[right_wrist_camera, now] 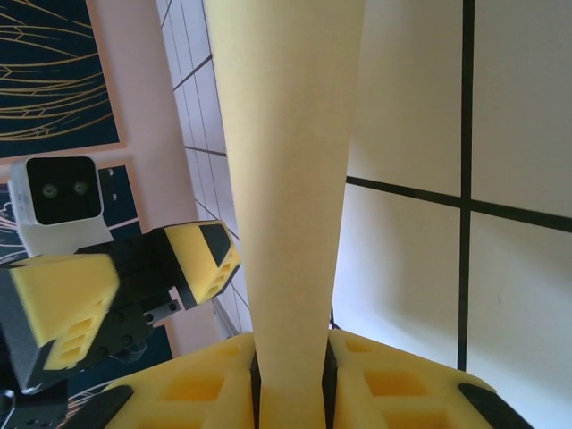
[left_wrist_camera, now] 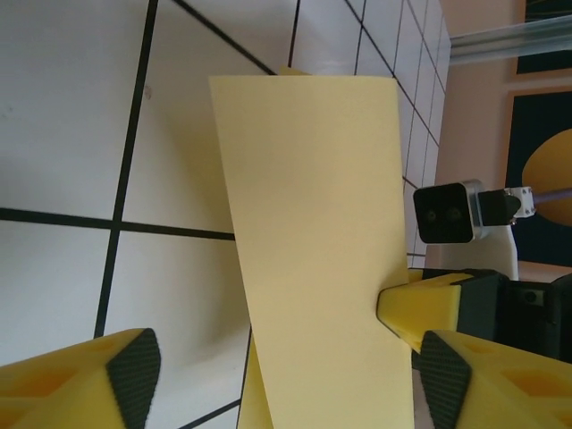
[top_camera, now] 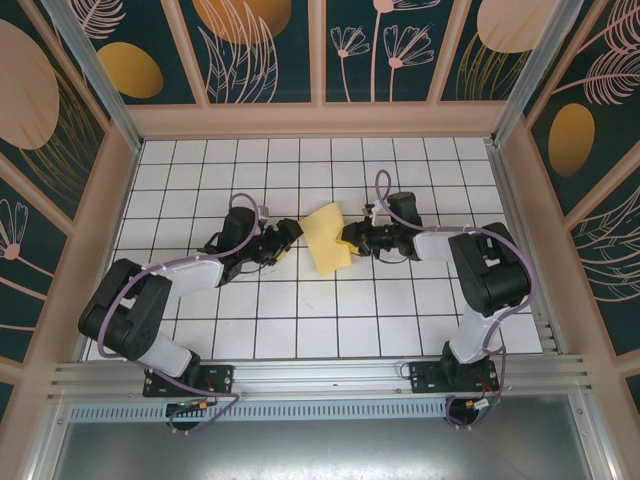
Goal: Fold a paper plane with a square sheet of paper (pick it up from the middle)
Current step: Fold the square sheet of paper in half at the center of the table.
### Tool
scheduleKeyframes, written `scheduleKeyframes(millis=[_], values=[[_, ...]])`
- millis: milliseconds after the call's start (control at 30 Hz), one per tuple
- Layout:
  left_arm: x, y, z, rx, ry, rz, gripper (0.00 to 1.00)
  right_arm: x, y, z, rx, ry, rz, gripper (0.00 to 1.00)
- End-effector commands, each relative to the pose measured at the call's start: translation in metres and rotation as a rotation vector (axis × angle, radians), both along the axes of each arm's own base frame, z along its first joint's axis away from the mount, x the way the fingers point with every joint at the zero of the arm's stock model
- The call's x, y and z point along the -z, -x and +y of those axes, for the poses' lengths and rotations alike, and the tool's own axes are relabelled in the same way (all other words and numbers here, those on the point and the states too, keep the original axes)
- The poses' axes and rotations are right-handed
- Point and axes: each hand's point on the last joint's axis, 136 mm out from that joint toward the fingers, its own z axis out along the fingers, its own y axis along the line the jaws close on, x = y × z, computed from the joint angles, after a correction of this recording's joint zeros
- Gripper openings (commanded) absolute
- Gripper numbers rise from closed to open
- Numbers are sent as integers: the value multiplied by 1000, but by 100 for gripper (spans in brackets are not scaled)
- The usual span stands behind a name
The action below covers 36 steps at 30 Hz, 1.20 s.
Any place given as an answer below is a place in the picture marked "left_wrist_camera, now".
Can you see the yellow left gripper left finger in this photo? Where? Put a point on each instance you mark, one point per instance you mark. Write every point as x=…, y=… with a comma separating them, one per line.
x=58, y=389

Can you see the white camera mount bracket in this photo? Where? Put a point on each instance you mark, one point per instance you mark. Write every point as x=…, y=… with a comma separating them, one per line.
x=491, y=250

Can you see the aluminium corner post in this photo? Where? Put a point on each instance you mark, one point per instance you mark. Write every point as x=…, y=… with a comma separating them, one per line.
x=509, y=42

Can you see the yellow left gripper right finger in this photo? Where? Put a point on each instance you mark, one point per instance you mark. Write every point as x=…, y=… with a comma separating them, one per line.
x=514, y=389

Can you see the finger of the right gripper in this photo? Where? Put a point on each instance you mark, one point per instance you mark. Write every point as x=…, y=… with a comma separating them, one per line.
x=420, y=308

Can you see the yellow cloth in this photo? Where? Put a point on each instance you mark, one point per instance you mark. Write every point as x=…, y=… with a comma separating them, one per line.
x=313, y=201

